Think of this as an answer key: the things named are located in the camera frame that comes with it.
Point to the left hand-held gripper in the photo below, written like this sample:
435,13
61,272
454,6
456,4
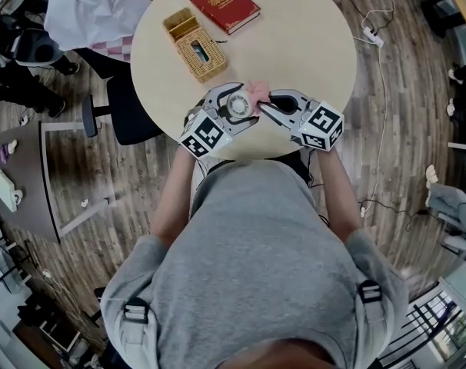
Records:
206,135

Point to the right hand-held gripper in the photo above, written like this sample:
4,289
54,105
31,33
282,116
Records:
321,125

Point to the white handheld fan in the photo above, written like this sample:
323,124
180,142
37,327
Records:
239,105

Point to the pink knitted cloth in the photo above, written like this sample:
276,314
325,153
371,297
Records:
258,92

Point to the person's right forearm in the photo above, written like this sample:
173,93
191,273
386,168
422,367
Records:
338,198

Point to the person's left forearm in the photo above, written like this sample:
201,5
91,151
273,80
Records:
175,198

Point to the wicker tissue box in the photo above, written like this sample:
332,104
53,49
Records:
210,62

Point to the black office chair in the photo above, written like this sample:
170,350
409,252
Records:
129,110

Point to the red hardcover book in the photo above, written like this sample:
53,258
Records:
223,2

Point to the white power strip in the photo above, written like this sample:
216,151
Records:
362,210
372,37

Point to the pink checkered cloth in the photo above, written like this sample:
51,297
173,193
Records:
112,46

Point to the person's grey t-shirt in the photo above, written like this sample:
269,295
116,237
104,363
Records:
252,260

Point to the white garment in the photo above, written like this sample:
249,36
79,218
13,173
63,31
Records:
87,14

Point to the crumpled white paper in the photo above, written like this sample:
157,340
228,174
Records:
12,147
84,202

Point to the purple small item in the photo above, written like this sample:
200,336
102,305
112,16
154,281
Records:
4,154

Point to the white flat box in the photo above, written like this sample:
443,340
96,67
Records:
6,190

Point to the black metal rack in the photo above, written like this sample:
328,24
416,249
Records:
421,313

